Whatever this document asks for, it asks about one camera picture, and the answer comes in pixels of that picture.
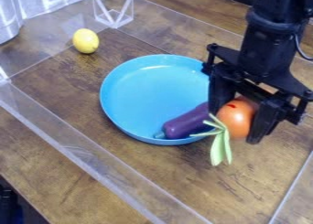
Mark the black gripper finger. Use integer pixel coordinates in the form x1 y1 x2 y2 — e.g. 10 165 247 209
208 74 235 114
245 98 291 144

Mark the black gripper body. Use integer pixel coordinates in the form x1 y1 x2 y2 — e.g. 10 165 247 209
203 11 313 123

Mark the orange toy carrot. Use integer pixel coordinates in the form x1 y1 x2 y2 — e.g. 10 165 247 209
196 96 256 166

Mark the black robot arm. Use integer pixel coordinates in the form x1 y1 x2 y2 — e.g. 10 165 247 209
203 0 313 144

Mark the blue round tray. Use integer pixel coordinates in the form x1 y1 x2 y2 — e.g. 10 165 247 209
98 54 208 145

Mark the purple toy eggplant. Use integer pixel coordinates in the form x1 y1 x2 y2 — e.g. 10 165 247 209
153 102 212 140

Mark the yellow toy lemon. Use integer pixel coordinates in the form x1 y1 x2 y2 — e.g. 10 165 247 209
72 28 98 54

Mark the grey white curtain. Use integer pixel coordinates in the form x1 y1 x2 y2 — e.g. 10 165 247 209
0 0 82 45

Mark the black cable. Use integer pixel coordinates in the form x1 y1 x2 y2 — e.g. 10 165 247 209
292 32 313 61

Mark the clear acrylic enclosure wall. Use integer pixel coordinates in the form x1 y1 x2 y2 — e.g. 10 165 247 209
0 0 313 224

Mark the clear acrylic corner bracket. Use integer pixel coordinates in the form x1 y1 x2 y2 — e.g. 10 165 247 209
92 0 133 29

